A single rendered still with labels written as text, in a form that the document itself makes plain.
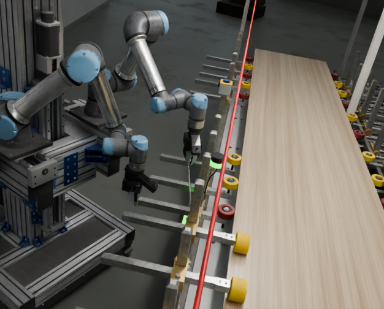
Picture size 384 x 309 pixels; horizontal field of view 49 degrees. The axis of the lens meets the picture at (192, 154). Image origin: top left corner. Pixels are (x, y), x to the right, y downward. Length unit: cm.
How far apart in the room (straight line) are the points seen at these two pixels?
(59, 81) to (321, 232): 129
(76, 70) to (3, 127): 39
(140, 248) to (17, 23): 168
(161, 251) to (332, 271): 147
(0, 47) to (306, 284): 171
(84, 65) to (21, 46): 52
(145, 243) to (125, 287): 42
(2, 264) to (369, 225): 194
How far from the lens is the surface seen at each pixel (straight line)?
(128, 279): 281
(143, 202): 201
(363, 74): 341
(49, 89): 175
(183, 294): 183
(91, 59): 166
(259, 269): 172
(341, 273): 186
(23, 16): 209
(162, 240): 310
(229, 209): 197
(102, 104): 189
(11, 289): 250
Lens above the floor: 206
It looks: 30 degrees down
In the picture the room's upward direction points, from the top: 10 degrees clockwise
